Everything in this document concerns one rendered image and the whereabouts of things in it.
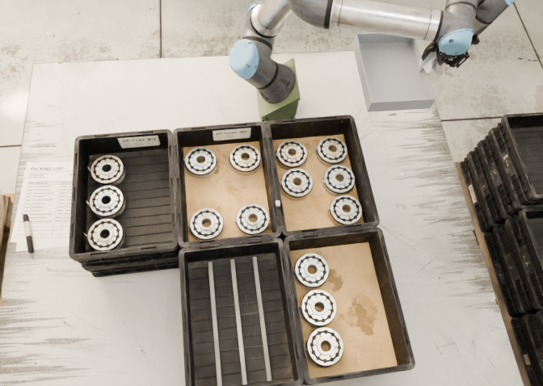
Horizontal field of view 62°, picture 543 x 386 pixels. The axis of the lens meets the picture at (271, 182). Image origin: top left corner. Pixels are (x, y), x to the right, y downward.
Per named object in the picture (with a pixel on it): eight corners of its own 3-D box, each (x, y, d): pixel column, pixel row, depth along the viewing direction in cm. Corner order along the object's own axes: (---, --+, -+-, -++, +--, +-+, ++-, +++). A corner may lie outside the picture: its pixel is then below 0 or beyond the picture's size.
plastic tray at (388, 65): (352, 44, 151) (355, 33, 146) (410, 41, 152) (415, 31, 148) (367, 111, 139) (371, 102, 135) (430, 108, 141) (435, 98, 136)
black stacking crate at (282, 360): (183, 260, 139) (178, 249, 129) (278, 249, 143) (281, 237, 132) (191, 401, 123) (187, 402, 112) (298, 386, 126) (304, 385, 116)
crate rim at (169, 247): (77, 140, 144) (74, 136, 141) (173, 132, 147) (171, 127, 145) (70, 262, 127) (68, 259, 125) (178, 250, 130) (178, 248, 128)
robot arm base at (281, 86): (260, 79, 176) (244, 67, 169) (292, 59, 169) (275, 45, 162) (266, 111, 170) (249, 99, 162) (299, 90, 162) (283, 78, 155)
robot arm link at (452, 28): (275, 8, 112) (479, 39, 106) (284, -31, 114) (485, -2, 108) (278, 33, 123) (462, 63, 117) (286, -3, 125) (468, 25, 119)
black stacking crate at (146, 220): (86, 154, 152) (75, 136, 142) (175, 147, 156) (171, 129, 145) (82, 270, 136) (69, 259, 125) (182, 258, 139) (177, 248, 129)
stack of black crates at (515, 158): (456, 162, 238) (502, 114, 198) (510, 158, 242) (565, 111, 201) (480, 234, 222) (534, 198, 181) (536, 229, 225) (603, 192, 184)
